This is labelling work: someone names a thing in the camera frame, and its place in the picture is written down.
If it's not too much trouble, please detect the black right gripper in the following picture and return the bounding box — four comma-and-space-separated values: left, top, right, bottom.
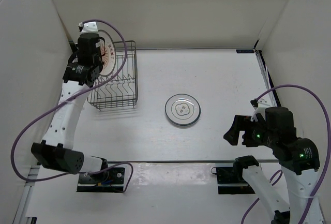
222, 114, 276, 147

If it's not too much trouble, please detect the white plate orange sunburst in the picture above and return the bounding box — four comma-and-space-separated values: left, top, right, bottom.
99, 29, 116, 77

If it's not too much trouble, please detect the white plate green flower outline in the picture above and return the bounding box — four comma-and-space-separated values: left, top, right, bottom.
164, 99, 202, 127

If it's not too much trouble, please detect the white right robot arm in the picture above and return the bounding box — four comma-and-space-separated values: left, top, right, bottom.
223, 107, 323, 223

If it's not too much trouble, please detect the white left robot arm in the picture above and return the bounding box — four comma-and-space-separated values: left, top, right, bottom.
31, 33, 109, 183

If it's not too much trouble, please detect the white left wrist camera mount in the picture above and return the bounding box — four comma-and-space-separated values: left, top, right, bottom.
78, 21, 99, 34

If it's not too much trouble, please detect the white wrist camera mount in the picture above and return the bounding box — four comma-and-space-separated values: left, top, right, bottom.
78, 21, 99, 34
250, 99, 271, 122

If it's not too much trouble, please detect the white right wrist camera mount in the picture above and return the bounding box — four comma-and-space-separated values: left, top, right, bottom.
250, 99, 271, 122

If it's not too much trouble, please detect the metal wire dish rack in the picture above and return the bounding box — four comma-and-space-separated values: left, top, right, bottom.
87, 40, 138, 110

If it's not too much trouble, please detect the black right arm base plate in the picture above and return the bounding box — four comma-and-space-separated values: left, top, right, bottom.
210, 167, 255, 195

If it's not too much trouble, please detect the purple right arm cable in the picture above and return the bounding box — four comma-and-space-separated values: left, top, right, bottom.
239, 85, 331, 224

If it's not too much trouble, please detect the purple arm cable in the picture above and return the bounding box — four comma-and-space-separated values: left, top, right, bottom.
239, 85, 331, 224
11, 19, 134, 193

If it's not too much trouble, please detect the metal rail front bar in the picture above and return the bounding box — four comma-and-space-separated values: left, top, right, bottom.
103, 158, 282, 163

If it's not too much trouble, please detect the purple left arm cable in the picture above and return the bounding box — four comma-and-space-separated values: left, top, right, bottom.
11, 19, 134, 193

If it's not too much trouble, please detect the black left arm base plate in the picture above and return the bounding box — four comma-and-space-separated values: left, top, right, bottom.
76, 167, 125, 193

